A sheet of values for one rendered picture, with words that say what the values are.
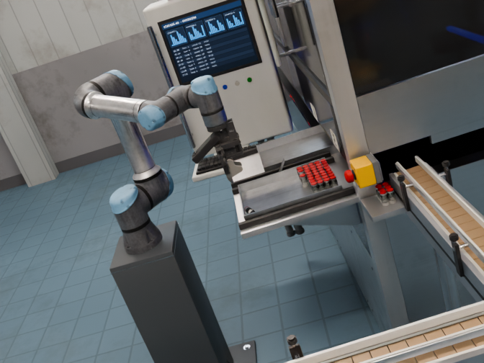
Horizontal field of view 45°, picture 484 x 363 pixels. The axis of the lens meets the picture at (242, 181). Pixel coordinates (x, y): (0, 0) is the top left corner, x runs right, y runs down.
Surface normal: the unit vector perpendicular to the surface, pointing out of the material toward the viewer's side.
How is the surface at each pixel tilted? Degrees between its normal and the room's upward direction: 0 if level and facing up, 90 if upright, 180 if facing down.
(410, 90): 90
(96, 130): 90
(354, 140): 90
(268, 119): 90
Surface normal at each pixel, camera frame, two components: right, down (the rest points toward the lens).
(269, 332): -0.29, -0.87
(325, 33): 0.09, 0.39
